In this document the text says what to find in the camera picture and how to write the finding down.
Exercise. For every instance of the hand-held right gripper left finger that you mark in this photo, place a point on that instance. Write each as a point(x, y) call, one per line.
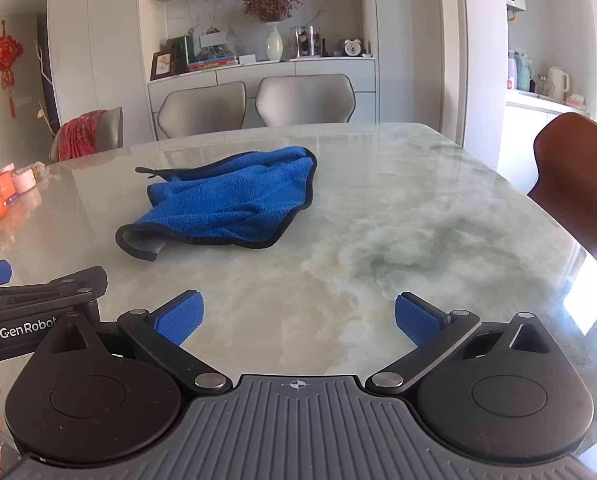
point(181, 317)

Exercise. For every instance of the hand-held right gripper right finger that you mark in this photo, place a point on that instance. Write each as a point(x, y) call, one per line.
point(416, 317)

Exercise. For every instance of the blue and grey towel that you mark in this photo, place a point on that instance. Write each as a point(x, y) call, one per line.
point(228, 200)

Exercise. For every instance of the orange box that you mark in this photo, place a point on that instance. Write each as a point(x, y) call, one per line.
point(6, 182)

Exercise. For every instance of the pink round tin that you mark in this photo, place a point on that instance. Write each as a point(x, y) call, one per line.
point(23, 180)

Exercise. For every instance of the red patterned cloth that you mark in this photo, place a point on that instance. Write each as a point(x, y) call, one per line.
point(81, 135)

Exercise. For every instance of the grey upholstered dining chair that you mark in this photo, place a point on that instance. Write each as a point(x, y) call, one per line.
point(114, 127)
point(201, 110)
point(303, 100)

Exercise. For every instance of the brown leather chair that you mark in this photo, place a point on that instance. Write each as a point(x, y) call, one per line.
point(578, 170)

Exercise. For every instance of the white kitchen counter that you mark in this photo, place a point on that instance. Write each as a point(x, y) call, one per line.
point(538, 110)

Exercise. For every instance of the framed flower picture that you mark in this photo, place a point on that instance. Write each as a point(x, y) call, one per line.
point(162, 66)

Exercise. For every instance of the stack of books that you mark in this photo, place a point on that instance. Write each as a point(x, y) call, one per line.
point(212, 63)

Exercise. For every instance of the green box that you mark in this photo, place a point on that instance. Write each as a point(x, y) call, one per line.
point(181, 52)

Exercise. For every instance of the small white card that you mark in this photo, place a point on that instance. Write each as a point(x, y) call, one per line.
point(247, 59)

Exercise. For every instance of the green thermos jug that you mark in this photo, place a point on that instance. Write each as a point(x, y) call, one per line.
point(524, 72)

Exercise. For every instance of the white electric kettle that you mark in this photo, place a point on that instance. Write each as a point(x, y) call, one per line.
point(558, 84)

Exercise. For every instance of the small white alarm clock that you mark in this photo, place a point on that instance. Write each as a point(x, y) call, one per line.
point(352, 48)

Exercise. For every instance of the white ceramic vase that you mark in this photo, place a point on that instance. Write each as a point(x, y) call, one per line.
point(274, 45)

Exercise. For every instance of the clear glass jar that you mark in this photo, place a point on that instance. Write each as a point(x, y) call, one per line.
point(304, 42)

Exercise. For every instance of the red knot wall ornament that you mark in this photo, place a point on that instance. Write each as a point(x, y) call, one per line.
point(4, 55)

